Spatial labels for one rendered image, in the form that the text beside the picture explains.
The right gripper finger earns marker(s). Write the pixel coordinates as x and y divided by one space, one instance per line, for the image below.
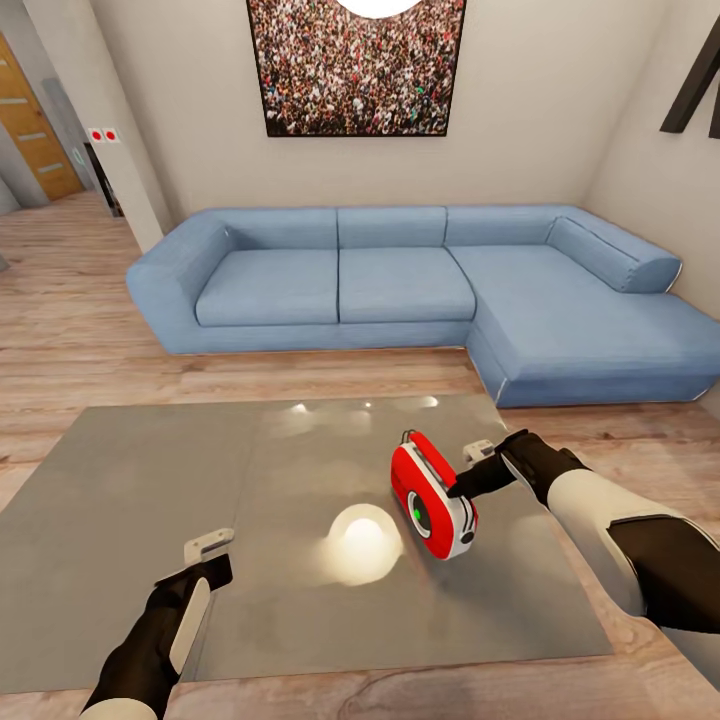
454 491

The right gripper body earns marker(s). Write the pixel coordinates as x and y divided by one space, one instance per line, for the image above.
477 481

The coffee table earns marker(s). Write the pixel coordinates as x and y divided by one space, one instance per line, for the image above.
329 572

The standing mirror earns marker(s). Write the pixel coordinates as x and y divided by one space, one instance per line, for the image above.
83 147

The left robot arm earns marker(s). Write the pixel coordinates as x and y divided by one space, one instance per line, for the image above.
137 678

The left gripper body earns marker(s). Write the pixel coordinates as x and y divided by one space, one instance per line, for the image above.
218 570

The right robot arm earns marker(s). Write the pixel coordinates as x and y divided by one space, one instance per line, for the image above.
651 560

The radio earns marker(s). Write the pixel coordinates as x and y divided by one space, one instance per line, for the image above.
421 477

